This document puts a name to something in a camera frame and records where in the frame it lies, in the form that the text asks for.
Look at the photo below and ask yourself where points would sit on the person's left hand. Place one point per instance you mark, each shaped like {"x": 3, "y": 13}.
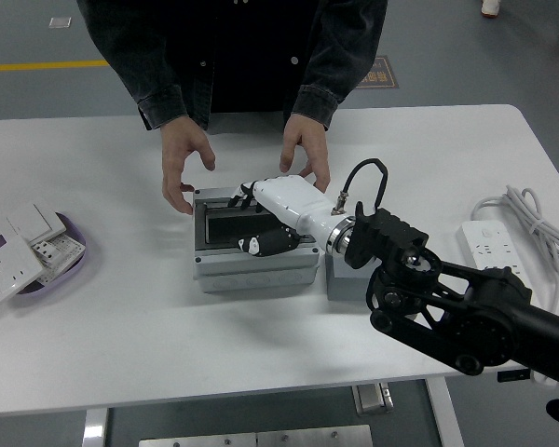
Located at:
{"x": 312, "y": 144}

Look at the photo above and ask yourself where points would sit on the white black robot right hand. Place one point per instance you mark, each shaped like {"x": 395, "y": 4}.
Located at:
{"x": 293, "y": 200}

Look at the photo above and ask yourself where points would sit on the person's right hand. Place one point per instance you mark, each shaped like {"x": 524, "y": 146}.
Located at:
{"x": 179, "y": 144}

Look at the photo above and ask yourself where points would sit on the grey box with clear lid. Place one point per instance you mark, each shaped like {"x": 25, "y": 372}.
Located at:
{"x": 251, "y": 272}

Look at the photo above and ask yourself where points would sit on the person's left forearm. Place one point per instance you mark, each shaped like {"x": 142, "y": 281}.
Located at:
{"x": 328, "y": 88}

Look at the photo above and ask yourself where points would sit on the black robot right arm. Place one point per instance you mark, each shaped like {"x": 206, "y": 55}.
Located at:
{"x": 447, "y": 302}

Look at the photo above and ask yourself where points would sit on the person's right forearm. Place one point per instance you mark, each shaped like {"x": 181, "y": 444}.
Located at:
{"x": 154, "y": 93}

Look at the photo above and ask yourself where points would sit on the grey cube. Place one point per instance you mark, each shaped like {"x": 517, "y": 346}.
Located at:
{"x": 344, "y": 279}

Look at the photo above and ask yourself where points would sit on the person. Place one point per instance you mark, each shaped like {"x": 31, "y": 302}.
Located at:
{"x": 251, "y": 46}

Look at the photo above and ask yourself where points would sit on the white perforated socket module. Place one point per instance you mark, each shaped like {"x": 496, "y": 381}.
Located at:
{"x": 60, "y": 253}

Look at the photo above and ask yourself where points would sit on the purple tray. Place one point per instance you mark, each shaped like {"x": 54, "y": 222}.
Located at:
{"x": 72, "y": 270}

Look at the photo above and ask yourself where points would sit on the silver floor plate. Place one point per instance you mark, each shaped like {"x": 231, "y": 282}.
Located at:
{"x": 60, "y": 22}

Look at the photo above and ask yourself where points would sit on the white power strip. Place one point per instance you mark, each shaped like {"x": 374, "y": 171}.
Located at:
{"x": 484, "y": 242}

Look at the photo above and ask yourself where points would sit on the white five-hole socket panel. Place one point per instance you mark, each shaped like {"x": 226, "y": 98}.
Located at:
{"x": 7, "y": 272}

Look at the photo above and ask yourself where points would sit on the white shoe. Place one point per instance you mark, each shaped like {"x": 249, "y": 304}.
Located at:
{"x": 491, "y": 7}

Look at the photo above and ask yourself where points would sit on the white table leg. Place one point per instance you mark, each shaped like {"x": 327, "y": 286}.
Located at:
{"x": 94, "y": 428}
{"x": 445, "y": 419}

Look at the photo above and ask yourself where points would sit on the white power plug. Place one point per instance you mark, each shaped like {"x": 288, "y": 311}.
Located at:
{"x": 545, "y": 379}

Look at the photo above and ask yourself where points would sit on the white switch plate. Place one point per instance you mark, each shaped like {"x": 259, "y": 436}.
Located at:
{"x": 30, "y": 221}

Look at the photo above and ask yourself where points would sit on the grey table bracket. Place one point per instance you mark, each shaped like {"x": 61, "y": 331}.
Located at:
{"x": 372, "y": 398}

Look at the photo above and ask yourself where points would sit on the metal base plate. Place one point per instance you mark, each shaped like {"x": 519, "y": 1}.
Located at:
{"x": 198, "y": 441}
{"x": 314, "y": 437}

